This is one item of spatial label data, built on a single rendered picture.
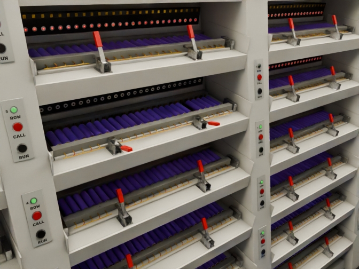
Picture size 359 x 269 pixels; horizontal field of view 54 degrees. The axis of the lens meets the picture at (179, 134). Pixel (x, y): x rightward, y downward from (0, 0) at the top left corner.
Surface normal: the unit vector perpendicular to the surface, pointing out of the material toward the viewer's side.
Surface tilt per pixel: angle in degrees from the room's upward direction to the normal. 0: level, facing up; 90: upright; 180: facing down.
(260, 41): 90
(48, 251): 90
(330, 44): 108
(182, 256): 18
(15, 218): 90
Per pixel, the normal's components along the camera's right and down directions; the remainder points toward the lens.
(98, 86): 0.60, 0.46
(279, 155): 0.11, -0.86
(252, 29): 0.60, 0.17
